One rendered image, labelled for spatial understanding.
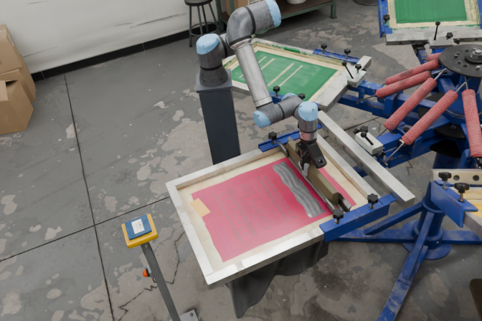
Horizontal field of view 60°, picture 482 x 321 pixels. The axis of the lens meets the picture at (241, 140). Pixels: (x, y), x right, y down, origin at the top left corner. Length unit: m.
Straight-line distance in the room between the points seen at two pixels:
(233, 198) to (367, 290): 1.18
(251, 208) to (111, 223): 1.66
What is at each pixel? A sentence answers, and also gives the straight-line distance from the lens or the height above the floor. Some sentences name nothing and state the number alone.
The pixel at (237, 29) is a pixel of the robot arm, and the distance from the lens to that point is 1.69.
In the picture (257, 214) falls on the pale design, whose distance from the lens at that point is 1.80.
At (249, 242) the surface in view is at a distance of 1.71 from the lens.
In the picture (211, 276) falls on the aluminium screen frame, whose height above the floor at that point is 0.99.
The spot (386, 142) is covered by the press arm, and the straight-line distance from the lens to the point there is 2.01.
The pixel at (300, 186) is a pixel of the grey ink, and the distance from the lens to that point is 1.89.
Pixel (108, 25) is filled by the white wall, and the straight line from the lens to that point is 5.31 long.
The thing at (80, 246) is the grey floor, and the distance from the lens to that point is 3.24.
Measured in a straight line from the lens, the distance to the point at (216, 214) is 1.82.
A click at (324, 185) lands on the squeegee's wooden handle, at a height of 1.06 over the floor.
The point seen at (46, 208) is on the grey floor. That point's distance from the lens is 3.65.
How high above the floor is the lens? 2.32
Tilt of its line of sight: 39 degrees down
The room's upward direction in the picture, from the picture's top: 8 degrees counter-clockwise
